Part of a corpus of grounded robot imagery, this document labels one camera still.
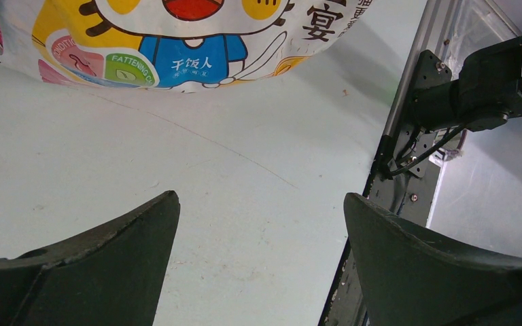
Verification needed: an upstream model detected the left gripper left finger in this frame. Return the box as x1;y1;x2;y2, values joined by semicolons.
0;191;180;325

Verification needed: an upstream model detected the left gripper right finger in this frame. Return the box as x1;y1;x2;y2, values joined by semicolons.
344;193;522;325

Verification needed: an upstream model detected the colourful pet food bag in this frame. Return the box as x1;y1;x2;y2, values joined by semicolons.
0;0;370;93

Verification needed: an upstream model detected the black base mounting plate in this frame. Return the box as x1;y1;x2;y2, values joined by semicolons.
317;49;453;326

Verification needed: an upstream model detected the aluminium front frame rail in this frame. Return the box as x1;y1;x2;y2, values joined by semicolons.
382;1;522;140

